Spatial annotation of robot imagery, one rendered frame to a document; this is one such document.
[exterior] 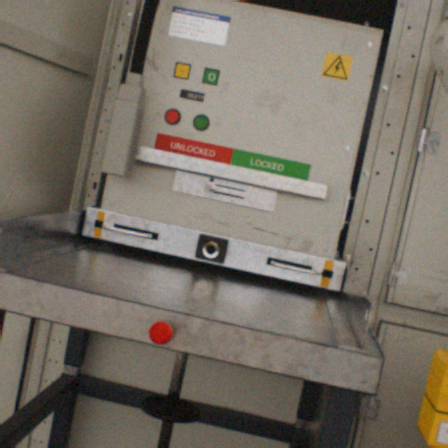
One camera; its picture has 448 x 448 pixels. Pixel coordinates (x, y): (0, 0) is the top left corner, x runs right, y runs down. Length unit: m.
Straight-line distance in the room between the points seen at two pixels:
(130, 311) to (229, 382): 0.73
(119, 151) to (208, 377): 0.60
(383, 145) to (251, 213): 0.37
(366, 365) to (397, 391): 0.71
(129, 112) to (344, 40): 0.45
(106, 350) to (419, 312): 0.72
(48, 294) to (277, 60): 0.72
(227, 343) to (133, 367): 0.76
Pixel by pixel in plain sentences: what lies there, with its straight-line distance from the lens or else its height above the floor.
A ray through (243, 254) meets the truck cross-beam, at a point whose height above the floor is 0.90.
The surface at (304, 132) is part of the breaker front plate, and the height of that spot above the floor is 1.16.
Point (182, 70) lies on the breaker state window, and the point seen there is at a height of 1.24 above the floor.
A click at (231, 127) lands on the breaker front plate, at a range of 1.58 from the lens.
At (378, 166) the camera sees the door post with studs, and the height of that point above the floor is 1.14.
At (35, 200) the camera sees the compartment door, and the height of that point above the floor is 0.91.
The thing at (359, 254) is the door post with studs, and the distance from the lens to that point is 1.77.
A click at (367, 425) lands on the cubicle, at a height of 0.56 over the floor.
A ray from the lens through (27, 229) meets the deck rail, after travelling 1.31.
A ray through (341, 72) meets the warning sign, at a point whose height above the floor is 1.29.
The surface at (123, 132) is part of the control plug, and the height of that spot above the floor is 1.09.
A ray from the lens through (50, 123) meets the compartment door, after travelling 1.70.
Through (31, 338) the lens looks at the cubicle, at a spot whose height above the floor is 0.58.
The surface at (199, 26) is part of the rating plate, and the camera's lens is 1.61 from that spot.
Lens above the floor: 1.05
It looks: 4 degrees down
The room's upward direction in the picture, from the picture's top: 12 degrees clockwise
